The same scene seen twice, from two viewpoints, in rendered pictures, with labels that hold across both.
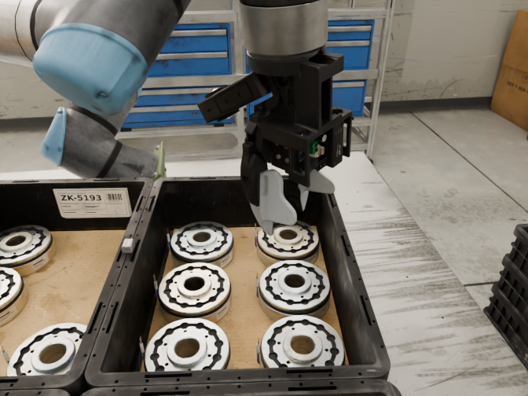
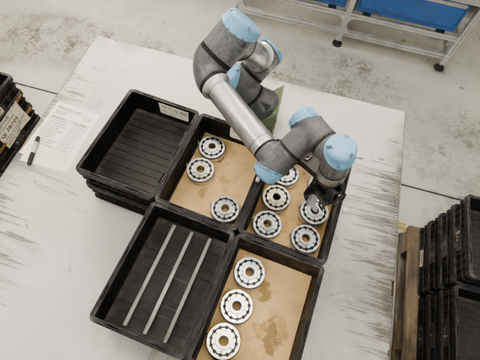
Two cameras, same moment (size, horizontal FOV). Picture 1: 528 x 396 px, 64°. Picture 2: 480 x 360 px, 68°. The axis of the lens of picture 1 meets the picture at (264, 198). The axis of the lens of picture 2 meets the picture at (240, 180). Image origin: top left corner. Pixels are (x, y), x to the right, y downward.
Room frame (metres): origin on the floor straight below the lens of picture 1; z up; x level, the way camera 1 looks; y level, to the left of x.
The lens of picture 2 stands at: (-0.14, 0.07, 2.03)
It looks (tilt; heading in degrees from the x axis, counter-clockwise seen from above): 62 degrees down; 16
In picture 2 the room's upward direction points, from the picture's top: 7 degrees clockwise
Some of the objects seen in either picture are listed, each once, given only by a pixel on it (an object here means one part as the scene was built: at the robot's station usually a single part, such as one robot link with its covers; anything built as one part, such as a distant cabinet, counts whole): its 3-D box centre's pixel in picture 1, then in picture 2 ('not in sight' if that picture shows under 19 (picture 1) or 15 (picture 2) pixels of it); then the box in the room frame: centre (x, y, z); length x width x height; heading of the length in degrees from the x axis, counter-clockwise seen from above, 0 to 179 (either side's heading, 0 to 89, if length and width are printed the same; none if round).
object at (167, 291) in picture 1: (194, 287); (276, 197); (0.44, 0.10, 0.86); 0.10 x 0.10 x 0.01
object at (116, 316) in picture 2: not in sight; (168, 277); (0.03, 0.32, 0.87); 0.40 x 0.30 x 0.11; 2
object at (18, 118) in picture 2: not in sight; (12, 124); (0.49, 1.55, 0.41); 0.31 x 0.02 x 0.16; 7
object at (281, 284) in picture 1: (295, 281); (314, 210); (0.45, -0.04, 0.86); 0.05 x 0.05 x 0.01
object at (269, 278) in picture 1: (294, 284); (313, 211); (0.45, -0.04, 0.86); 0.10 x 0.10 x 0.01
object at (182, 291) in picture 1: (194, 284); (276, 196); (0.44, 0.10, 0.86); 0.05 x 0.05 x 0.01
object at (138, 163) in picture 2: not in sight; (143, 148); (0.42, 0.63, 0.87); 0.40 x 0.30 x 0.11; 2
